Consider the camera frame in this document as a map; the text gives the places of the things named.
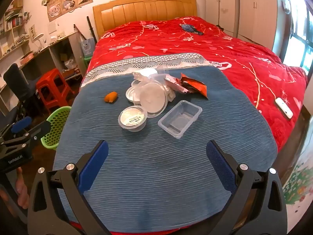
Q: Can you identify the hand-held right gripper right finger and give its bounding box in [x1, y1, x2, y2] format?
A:
[206, 140, 288, 235]

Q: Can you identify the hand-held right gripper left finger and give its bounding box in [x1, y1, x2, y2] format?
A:
[27, 140, 109, 235]

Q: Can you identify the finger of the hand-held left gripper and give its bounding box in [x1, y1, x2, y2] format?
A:
[0, 117, 33, 140]
[0, 121, 51, 152]

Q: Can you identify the green mesh wastebasket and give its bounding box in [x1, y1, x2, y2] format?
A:
[40, 106, 72, 151]

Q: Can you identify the small round lidded plastic container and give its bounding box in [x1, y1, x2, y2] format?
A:
[118, 105, 148, 132]

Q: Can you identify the clear rectangular plastic tray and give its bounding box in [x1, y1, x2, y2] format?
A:
[158, 100, 203, 139]

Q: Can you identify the orange peel piece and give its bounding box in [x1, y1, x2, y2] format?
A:
[104, 91, 118, 103]

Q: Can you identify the white round plastic lid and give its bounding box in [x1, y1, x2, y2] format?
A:
[125, 86, 142, 103]

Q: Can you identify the red snack wrapper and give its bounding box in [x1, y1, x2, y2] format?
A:
[180, 73, 208, 99]

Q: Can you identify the white tissue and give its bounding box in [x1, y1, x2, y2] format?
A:
[165, 86, 177, 102]

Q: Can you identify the large round clear lid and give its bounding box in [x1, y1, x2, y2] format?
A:
[137, 82, 169, 117]

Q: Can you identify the pink and white snack wrapper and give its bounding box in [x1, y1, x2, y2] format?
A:
[164, 75, 189, 94]

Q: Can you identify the clear plastic cup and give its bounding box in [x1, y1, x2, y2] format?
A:
[149, 65, 172, 84]

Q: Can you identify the person's left hand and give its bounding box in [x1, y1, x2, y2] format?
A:
[15, 168, 30, 210]

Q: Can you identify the dark office chair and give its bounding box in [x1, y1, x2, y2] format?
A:
[3, 63, 42, 118]

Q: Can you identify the red plastic stool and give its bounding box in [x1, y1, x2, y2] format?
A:
[36, 69, 74, 113]

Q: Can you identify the blue ribbed blanket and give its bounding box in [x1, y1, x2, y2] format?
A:
[52, 53, 278, 233]

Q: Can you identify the red flat box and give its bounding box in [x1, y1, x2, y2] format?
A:
[20, 51, 34, 64]

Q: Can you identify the clear plastic storage bag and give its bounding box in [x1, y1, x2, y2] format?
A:
[64, 59, 79, 71]

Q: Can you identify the floral printed sheet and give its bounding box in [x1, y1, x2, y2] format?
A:
[281, 152, 313, 235]

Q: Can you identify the white desk with compartments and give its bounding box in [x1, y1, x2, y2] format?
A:
[0, 31, 87, 108]

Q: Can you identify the white desk lamp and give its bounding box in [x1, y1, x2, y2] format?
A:
[31, 33, 44, 48]

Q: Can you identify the white remote control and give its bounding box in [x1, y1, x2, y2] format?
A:
[274, 97, 293, 119]

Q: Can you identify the pale blue paper bag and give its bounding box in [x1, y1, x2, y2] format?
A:
[81, 37, 96, 57]

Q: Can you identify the dark slanted stick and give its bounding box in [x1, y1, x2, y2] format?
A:
[74, 24, 86, 41]

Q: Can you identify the long black stick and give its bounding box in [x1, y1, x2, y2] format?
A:
[87, 16, 98, 43]

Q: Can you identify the cartoon poster pink figure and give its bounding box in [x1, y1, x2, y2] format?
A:
[47, 0, 62, 22]

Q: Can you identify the cartoon poster grey figure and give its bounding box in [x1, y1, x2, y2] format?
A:
[61, 0, 77, 14]

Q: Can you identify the bed with red cover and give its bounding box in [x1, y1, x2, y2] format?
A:
[81, 16, 308, 152]

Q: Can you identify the blue plush toy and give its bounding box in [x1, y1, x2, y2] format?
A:
[179, 23, 204, 36]

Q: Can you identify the window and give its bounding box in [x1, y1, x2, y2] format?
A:
[276, 0, 313, 79]

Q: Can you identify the cream wardrobe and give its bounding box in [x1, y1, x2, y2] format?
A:
[205, 0, 278, 57]

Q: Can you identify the wooden bed headboard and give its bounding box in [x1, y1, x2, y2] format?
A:
[93, 0, 197, 38]

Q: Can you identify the wooden wall bookshelf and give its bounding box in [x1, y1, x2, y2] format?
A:
[0, 0, 31, 59]

